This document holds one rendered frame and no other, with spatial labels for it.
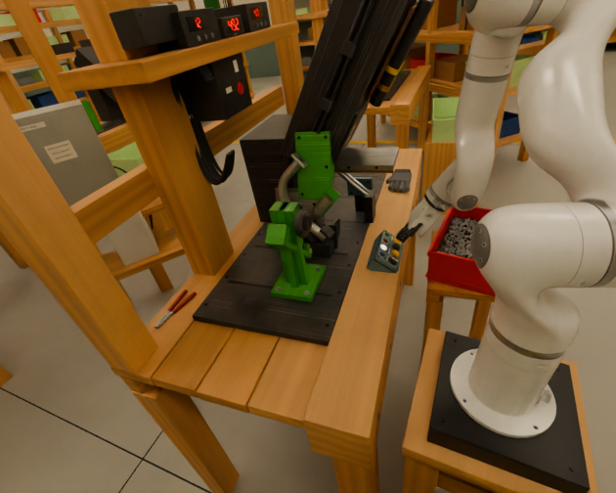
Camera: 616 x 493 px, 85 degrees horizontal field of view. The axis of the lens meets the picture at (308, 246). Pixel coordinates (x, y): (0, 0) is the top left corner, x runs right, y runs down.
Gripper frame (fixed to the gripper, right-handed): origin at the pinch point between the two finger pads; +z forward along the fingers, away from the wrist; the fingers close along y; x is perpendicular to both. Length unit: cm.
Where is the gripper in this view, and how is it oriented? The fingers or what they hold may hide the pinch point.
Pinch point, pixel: (403, 235)
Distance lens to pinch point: 110.6
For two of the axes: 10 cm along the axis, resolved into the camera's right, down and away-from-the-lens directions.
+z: -4.2, 6.1, 6.7
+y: 3.2, -5.9, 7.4
